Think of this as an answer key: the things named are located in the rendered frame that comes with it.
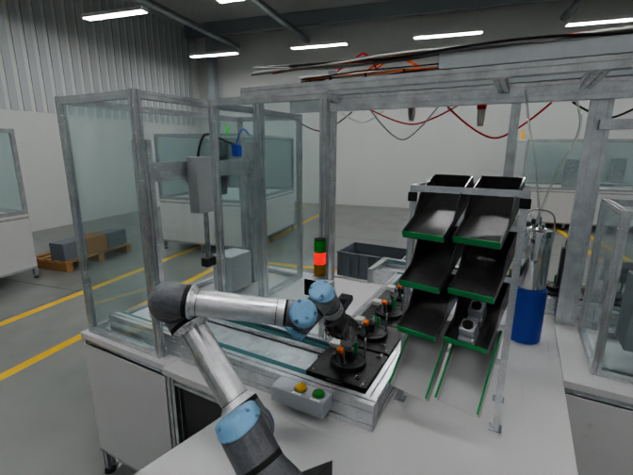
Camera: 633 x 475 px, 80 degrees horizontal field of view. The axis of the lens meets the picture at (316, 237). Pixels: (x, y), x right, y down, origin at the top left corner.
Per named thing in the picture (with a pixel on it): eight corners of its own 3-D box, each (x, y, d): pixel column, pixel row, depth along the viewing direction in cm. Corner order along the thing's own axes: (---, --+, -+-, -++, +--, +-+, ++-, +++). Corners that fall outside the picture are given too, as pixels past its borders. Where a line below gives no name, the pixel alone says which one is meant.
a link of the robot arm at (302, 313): (140, 271, 101) (320, 291, 102) (155, 280, 112) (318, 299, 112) (129, 314, 97) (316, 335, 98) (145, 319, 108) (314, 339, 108)
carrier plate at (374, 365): (365, 394, 130) (365, 388, 129) (305, 374, 141) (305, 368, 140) (387, 360, 150) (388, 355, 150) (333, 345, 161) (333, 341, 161)
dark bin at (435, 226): (444, 243, 110) (442, 222, 106) (402, 237, 117) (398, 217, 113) (474, 195, 126) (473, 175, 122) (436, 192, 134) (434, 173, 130)
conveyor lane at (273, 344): (365, 416, 132) (365, 391, 129) (191, 354, 171) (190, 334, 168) (390, 374, 156) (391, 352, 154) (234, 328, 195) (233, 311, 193)
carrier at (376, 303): (405, 333, 172) (407, 308, 169) (357, 321, 183) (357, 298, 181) (418, 314, 193) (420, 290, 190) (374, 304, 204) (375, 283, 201)
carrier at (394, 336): (388, 358, 151) (390, 330, 148) (335, 344, 162) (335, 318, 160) (405, 334, 172) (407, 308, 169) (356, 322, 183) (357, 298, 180)
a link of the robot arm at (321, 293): (300, 292, 116) (318, 273, 119) (312, 309, 125) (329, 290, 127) (317, 305, 112) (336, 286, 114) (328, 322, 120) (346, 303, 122)
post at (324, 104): (324, 338, 165) (326, 98, 142) (317, 337, 166) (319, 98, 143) (327, 335, 167) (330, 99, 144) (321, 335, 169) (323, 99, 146)
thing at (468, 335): (473, 349, 113) (472, 333, 109) (458, 344, 115) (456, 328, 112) (481, 328, 118) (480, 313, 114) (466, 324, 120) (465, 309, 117)
